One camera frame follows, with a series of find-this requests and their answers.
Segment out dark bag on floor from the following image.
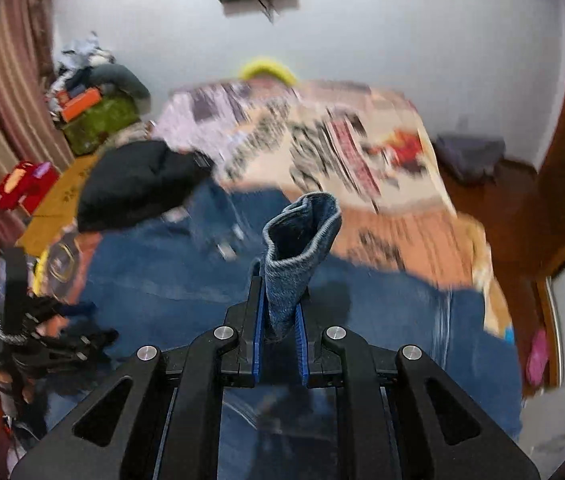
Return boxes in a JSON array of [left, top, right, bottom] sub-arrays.
[[433, 133, 506, 184]]

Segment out orange box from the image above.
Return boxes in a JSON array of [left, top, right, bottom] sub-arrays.
[[61, 88, 102, 122]]

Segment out red plush toy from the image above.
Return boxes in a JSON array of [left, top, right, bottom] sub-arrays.
[[0, 160, 60, 216]]

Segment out pink slipper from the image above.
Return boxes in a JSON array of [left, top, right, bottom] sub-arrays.
[[525, 328, 549, 388]]

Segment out yellow curved pillow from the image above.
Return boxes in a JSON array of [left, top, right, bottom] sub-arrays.
[[239, 58, 297, 86]]

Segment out brown paw print mat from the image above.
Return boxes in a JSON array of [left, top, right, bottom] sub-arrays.
[[17, 155, 99, 257]]

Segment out grey plush pillow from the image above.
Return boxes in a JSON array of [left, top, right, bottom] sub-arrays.
[[88, 64, 151, 115]]

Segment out blue denim jeans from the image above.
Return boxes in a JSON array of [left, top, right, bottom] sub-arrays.
[[66, 184, 521, 479]]

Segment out newspaper print bed blanket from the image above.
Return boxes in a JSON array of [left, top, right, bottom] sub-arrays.
[[100, 80, 514, 340]]

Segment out green cloth covered stand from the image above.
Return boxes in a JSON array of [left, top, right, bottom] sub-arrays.
[[61, 93, 140, 156]]

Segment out black folded garment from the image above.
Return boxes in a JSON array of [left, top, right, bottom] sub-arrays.
[[76, 140, 214, 233]]

